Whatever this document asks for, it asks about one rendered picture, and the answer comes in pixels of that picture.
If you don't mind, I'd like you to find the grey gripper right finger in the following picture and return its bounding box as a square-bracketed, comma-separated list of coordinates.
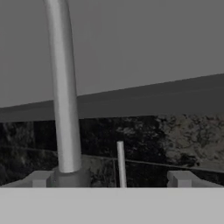
[166, 170, 224, 188]

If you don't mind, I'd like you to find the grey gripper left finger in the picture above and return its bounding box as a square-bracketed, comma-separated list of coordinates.
[0, 170, 55, 188]

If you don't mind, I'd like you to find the silver curved tap spout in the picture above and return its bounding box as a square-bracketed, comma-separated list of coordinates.
[43, 0, 92, 188]

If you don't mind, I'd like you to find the silver tap lever handle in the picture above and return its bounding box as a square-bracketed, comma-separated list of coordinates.
[115, 140, 128, 188]

